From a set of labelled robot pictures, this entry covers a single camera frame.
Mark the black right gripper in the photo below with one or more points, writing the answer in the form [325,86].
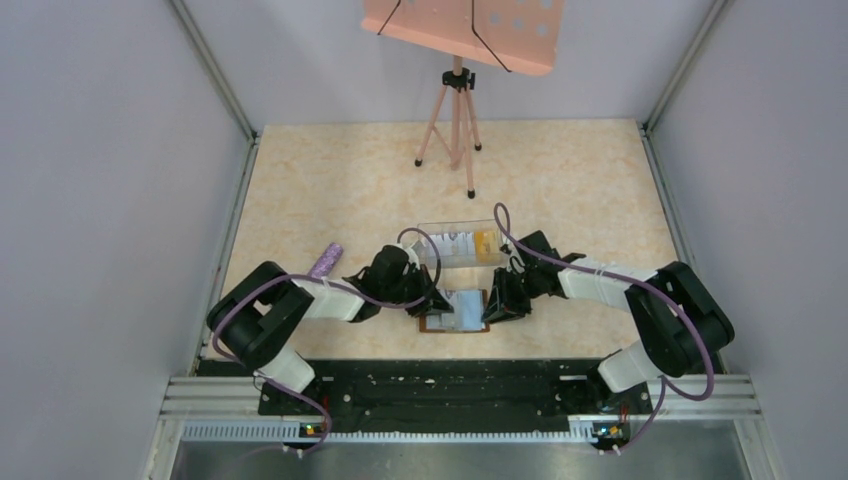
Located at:
[502,305]

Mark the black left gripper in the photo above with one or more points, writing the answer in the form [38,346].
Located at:
[420,274]

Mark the silver VIP card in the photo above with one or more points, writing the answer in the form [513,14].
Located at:
[442,322]
[469,308]

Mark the brown leather card holder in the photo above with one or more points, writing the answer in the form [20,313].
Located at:
[449,296]

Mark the clear plastic card box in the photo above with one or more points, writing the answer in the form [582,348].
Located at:
[426,251]

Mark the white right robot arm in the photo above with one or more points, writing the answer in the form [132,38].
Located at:
[680,324]

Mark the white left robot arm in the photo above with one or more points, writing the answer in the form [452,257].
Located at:
[254,322]

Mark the silver card stack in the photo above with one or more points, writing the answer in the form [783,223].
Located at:
[454,245]

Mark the purple glitter microphone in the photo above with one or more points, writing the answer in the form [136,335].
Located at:
[326,262]

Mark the pink music stand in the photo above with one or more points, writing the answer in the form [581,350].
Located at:
[519,37]

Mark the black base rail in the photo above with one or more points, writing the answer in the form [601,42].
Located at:
[453,396]

